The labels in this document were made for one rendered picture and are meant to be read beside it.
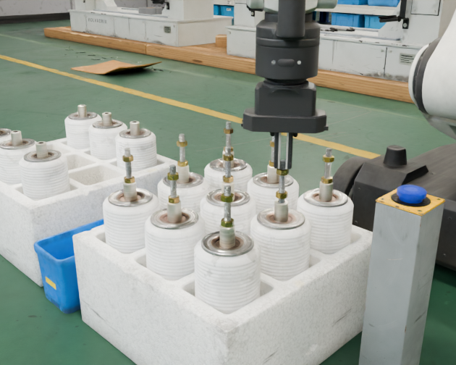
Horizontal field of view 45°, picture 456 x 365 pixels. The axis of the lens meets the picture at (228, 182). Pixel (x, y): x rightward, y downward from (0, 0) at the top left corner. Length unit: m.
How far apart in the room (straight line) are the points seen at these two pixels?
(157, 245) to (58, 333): 0.31
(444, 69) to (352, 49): 2.11
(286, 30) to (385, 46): 2.30
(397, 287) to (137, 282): 0.39
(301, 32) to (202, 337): 0.43
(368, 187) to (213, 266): 0.57
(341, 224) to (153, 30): 3.59
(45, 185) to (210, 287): 0.52
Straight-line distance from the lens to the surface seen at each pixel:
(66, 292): 1.09
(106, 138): 1.38
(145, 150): 1.29
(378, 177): 1.24
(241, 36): 3.65
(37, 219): 1.15
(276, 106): 0.78
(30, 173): 1.18
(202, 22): 4.30
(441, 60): 1.03
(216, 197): 0.94
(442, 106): 1.03
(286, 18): 0.72
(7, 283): 1.26
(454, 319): 1.15
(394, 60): 2.98
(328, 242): 0.93
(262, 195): 0.98
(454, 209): 1.16
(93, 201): 1.21
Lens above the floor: 0.62
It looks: 21 degrees down
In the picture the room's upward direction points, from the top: straight up
